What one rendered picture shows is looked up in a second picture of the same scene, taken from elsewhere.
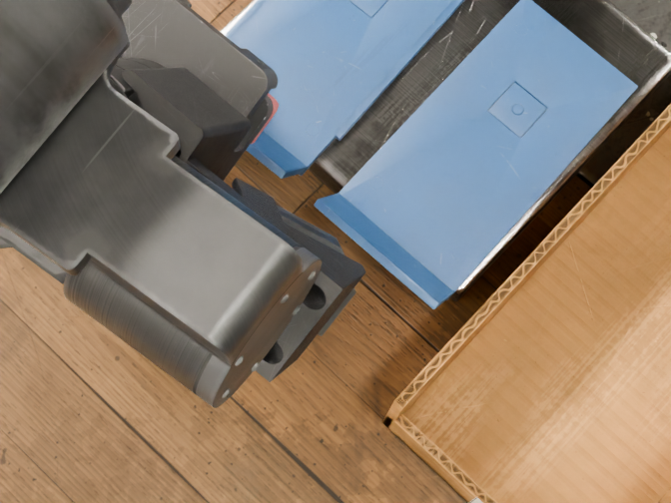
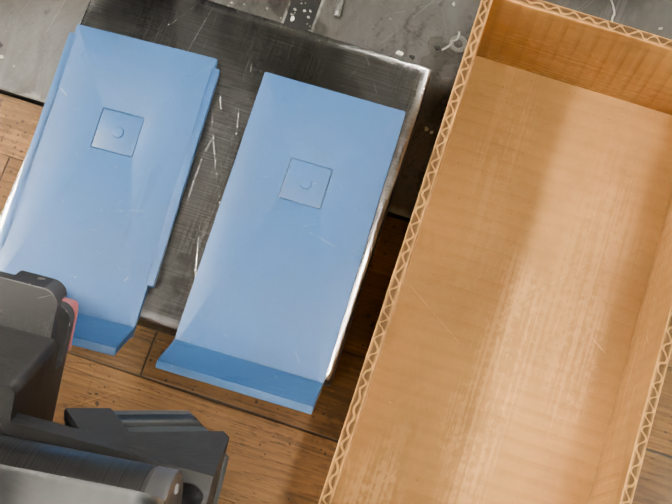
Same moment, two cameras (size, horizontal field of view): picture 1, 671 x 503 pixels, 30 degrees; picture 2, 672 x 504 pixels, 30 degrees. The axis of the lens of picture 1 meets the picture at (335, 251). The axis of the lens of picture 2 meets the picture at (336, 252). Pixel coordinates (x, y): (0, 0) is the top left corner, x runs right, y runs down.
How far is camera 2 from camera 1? 6 cm
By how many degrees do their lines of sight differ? 6
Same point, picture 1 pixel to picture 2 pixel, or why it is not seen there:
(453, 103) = (244, 204)
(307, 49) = (84, 214)
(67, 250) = not seen: outside the picture
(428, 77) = (210, 189)
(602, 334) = (475, 355)
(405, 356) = (306, 459)
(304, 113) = (108, 277)
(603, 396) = (501, 412)
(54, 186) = not seen: outside the picture
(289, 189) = (127, 351)
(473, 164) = (288, 253)
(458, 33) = (219, 134)
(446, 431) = not seen: outside the picture
